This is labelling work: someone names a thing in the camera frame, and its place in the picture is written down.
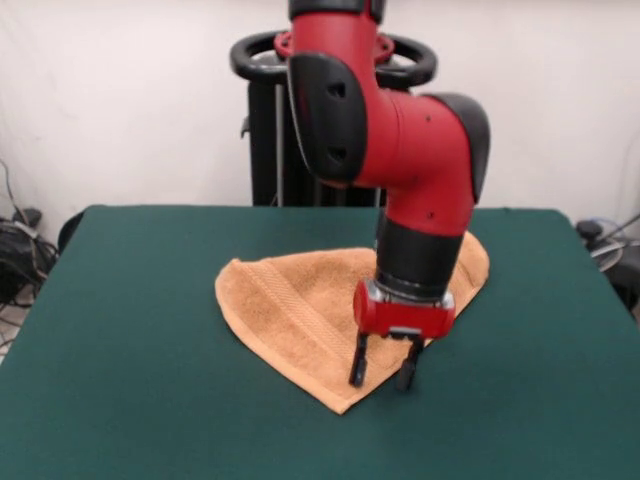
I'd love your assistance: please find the tan terry towel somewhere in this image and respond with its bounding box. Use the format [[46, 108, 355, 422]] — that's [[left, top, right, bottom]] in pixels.
[[214, 233, 492, 416]]

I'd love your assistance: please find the black cable tangle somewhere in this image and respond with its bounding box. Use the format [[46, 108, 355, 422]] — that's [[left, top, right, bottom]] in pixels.
[[0, 159, 60, 351]]

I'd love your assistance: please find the dark green table cloth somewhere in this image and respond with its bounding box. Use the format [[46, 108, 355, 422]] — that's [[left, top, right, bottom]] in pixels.
[[0, 203, 640, 480]]

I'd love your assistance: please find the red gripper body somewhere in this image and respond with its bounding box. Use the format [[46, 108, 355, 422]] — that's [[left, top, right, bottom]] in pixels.
[[352, 282, 457, 342]]

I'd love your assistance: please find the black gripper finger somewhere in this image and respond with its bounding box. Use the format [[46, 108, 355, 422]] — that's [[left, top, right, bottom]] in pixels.
[[348, 332, 371, 387], [397, 338, 425, 392]]

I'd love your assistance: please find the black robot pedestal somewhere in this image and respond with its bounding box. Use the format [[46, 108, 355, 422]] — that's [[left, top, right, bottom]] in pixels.
[[229, 30, 439, 207]]

